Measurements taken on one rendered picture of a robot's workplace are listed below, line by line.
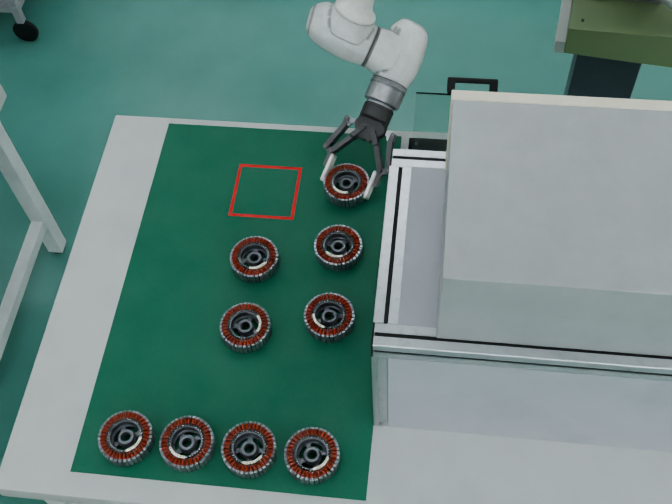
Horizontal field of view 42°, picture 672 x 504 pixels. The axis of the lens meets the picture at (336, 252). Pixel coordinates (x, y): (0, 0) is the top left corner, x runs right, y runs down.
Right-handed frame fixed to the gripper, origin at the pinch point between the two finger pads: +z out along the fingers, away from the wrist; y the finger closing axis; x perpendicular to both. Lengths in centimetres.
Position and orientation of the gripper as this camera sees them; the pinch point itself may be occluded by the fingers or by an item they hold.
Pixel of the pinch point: (347, 182)
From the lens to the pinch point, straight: 215.1
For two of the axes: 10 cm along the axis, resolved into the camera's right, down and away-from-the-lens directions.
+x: -2.9, -0.9, -9.5
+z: -3.9, 9.2, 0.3
